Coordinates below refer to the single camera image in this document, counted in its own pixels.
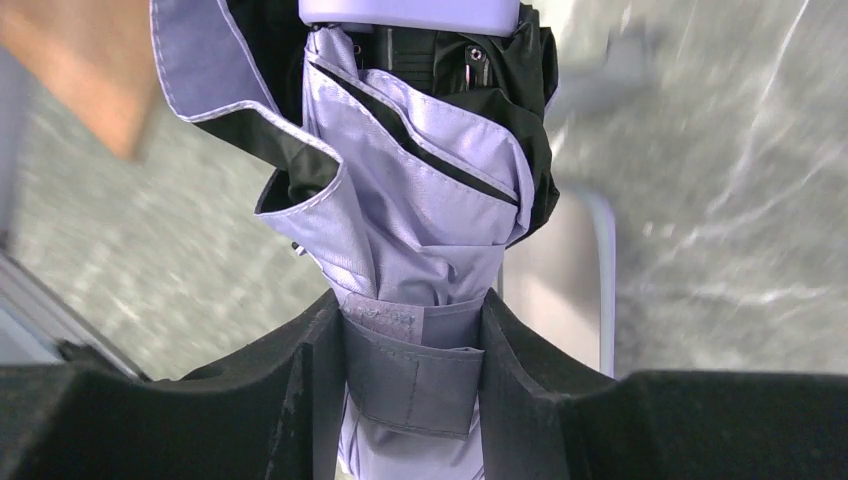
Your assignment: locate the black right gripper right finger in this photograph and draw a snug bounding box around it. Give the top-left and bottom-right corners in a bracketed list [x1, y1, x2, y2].
[479, 293, 847, 479]

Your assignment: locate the purple folding umbrella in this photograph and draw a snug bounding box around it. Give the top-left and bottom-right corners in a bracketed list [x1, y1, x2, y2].
[149, 1, 559, 479]

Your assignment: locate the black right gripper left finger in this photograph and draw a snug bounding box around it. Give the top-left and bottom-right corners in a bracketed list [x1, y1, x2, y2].
[1, 293, 345, 479]

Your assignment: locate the wooden board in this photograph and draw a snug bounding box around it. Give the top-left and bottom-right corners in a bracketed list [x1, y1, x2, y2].
[1, 0, 160, 160]

